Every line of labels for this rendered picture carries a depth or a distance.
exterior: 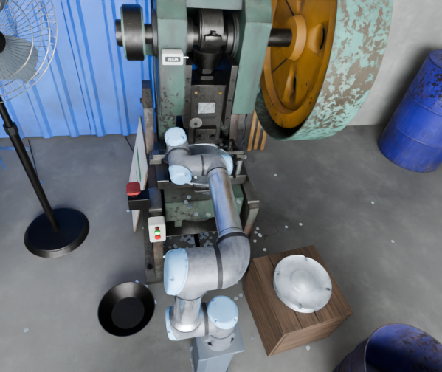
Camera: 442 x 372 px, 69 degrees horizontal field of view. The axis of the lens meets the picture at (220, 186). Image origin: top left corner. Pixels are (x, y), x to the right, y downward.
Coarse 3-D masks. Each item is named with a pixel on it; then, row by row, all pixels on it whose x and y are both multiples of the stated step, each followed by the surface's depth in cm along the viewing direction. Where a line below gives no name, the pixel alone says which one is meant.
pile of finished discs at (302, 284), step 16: (288, 256) 168; (288, 272) 162; (304, 272) 162; (320, 272) 164; (288, 288) 156; (304, 288) 156; (320, 288) 158; (288, 304) 153; (304, 304) 151; (320, 304) 152
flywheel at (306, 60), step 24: (288, 0) 134; (312, 0) 116; (288, 24) 128; (312, 24) 117; (288, 48) 130; (312, 48) 118; (264, 72) 158; (288, 72) 139; (312, 72) 119; (264, 96) 159; (288, 96) 141; (312, 96) 113; (288, 120) 134
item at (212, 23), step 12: (204, 12) 111; (216, 12) 112; (204, 24) 111; (216, 24) 112; (204, 36) 113; (216, 36) 113; (204, 48) 118; (216, 48) 118; (204, 60) 123; (216, 60) 124; (204, 72) 129
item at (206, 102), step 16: (192, 80) 129; (208, 80) 130; (224, 80) 132; (192, 96) 130; (208, 96) 131; (224, 96) 133; (192, 112) 136; (208, 112) 137; (192, 128) 142; (208, 128) 140
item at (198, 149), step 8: (200, 144) 162; (208, 144) 162; (192, 152) 158; (200, 152) 158; (208, 152) 159; (216, 152) 160; (224, 152) 160; (232, 168) 152; (200, 176) 147; (200, 184) 143
